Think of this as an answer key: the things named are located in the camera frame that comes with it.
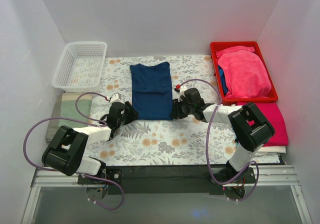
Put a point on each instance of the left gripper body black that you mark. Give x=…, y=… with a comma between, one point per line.
x=127, y=113

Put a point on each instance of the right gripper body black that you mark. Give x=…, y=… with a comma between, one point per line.
x=180, y=109

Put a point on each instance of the navy blue t shirt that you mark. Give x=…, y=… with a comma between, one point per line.
x=152, y=92

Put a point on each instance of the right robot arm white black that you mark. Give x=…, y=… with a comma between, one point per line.
x=252, y=129

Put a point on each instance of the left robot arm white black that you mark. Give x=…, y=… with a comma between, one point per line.
x=66, y=151

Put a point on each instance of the floral table cloth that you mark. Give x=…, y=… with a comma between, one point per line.
x=160, y=142

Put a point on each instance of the blue cloth in bin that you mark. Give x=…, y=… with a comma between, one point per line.
x=223, y=80

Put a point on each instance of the green folded cloth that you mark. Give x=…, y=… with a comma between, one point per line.
x=65, y=107

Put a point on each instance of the white plastic basket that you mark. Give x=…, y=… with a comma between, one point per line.
x=80, y=67

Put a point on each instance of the pink towel in bin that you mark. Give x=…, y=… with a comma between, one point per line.
x=245, y=73

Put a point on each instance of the magenta folded t shirt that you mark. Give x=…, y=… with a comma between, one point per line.
x=274, y=116

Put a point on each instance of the red plastic bin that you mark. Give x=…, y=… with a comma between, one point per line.
x=217, y=46

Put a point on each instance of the cream folded t shirt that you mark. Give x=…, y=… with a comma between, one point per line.
x=272, y=149

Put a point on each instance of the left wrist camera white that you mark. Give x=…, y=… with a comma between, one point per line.
x=115, y=98

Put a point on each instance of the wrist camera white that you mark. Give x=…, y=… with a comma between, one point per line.
x=180, y=89
x=115, y=98

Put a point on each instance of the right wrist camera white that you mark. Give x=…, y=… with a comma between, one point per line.
x=180, y=89

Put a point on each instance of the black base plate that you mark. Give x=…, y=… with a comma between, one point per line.
x=163, y=179

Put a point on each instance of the aluminium rail frame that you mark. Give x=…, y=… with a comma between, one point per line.
x=271, y=194

